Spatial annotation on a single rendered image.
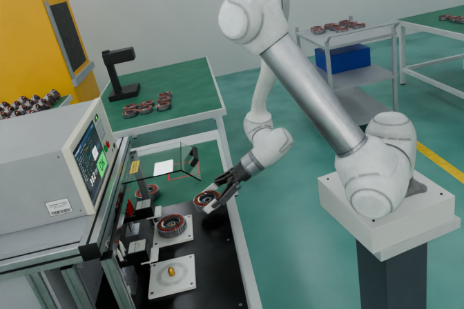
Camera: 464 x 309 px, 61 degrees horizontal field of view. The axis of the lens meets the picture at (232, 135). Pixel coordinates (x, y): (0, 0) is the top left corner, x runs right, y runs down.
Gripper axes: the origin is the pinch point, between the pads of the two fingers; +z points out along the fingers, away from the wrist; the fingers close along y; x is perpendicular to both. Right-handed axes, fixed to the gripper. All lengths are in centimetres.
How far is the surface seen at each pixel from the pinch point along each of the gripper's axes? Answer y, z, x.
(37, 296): -53, 30, 36
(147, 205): -8.2, 14.0, 18.2
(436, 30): 213, -195, -122
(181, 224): -9.8, 10.3, 3.9
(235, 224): -8.1, -3.2, -11.4
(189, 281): -36.5, 10.7, 0.4
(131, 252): -33.4, 16.7, 19.8
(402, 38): 282, -190, -141
